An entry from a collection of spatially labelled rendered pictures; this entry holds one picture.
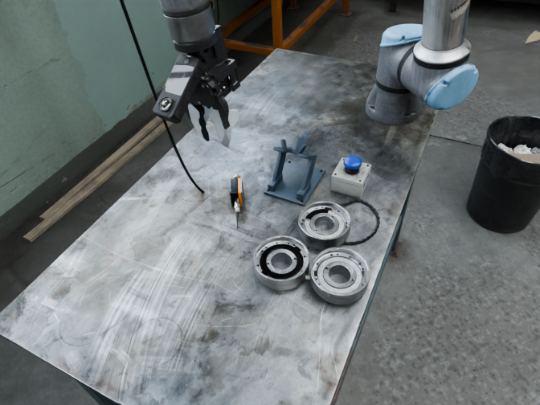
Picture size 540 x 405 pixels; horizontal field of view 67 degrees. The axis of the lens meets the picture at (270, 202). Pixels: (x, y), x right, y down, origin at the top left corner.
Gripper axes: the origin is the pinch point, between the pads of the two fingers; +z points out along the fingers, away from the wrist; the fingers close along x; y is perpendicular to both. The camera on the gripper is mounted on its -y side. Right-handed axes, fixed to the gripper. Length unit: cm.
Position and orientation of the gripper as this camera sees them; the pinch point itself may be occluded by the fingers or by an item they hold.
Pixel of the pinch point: (213, 140)
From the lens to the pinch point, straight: 81.5
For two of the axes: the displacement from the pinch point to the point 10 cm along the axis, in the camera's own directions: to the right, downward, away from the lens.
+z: 1.3, 6.9, 7.1
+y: 5.2, -6.6, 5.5
